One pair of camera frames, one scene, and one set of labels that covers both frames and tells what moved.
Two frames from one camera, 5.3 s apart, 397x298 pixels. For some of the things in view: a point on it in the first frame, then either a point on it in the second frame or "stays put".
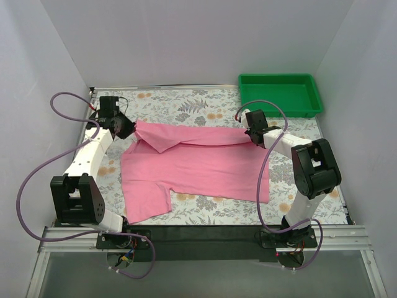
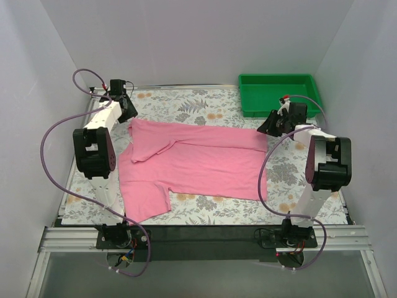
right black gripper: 251,134 -> 274,123
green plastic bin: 296,93 stays put
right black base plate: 299,238 stays put
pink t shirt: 162,158 stays put
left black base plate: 125,241 stays put
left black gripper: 126,130 -> 126,107
